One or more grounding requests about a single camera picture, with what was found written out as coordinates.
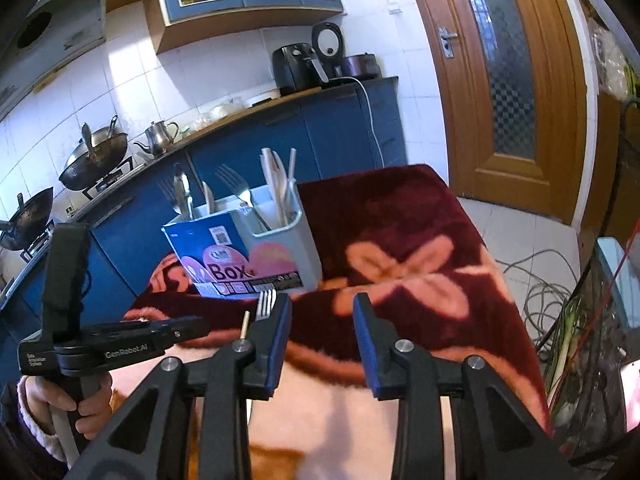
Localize large black wok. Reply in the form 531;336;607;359
58;115;130;192

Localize steel spoon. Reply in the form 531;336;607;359
172;162;195;221

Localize black air fryer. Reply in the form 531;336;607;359
272;43;315;97

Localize rice cooker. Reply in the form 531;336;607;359
311;22;381;84

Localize light blue plastic box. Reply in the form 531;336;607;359
594;237;640;332

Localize light blue utensil holder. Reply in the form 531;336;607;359
160;184;324;300

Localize wooden door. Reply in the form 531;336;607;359
400;0;602;217

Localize white plastic fork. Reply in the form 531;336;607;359
259;148;282;227

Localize small steel fork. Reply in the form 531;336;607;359
157;178;182;216

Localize white power cable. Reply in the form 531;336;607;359
327;77;387;169

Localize slim steel fork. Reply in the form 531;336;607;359
215;163;272;232

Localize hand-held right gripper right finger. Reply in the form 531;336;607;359
353;292;571;480

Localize steel door handle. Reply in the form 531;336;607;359
438;27;459;59

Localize large steel fork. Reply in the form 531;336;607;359
256;289;277;322

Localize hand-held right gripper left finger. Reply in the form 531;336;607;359
70;292;293;480

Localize person's left hand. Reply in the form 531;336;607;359
25;374;114;439

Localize small black wok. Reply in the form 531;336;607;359
0;187;55;252

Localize person's left forearm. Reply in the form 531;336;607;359
0;374;72;480

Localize green onion stalks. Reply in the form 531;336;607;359
544;304;587;413

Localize gas stove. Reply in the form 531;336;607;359
20;156;147;262

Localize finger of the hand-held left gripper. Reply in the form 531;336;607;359
159;315;211;349

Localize tangled floor cables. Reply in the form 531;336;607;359
499;249;587;347

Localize steel kettle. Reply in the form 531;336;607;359
133;120;180;157

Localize maroon pink floral blanket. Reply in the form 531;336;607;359
112;163;554;480

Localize range hood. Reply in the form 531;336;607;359
0;0;109;122

